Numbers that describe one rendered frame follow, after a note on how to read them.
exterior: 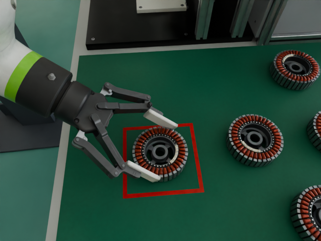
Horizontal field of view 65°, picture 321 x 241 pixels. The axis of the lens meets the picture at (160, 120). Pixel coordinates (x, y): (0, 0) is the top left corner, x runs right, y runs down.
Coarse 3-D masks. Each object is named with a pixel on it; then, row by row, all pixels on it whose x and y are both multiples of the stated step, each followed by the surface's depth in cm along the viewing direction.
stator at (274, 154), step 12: (240, 120) 54; (252, 120) 55; (264, 120) 54; (228, 132) 54; (240, 132) 53; (252, 132) 54; (264, 132) 55; (276, 132) 53; (228, 144) 54; (240, 144) 51; (252, 144) 53; (276, 144) 52; (240, 156) 51; (252, 156) 50; (264, 156) 50; (276, 156) 50
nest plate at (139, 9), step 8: (136, 0) 78; (144, 0) 78; (152, 0) 78; (160, 0) 78; (168, 0) 78; (176, 0) 78; (184, 0) 78; (144, 8) 76; (152, 8) 76; (160, 8) 76; (168, 8) 76; (176, 8) 76; (184, 8) 76
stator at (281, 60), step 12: (276, 60) 64; (288, 60) 66; (300, 60) 65; (312, 60) 64; (276, 72) 63; (288, 72) 62; (300, 72) 64; (312, 72) 62; (288, 84) 62; (300, 84) 61
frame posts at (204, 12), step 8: (200, 0) 62; (208, 0) 61; (240, 0) 63; (248, 0) 62; (200, 8) 63; (208, 8) 62; (240, 8) 63; (248, 8) 63; (200, 16) 64; (208, 16) 64; (240, 16) 65; (248, 16) 65; (200, 24) 66; (208, 24) 66; (232, 24) 69; (240, 24) 68; (200, 32) 68; (232, 32) 70; (240, 32) 69
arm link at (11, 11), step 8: (0, 0) 29; (8, 0) 30; (0, 8) 30; (8, 8) 31; (0, 16) 30; (8, 16) 31; (0, 24) 31; (8, 24) 32; (0, 32) 32; (8, 32) 34; (0, 40) 34; (8, 40) 36; (0, 48) 35
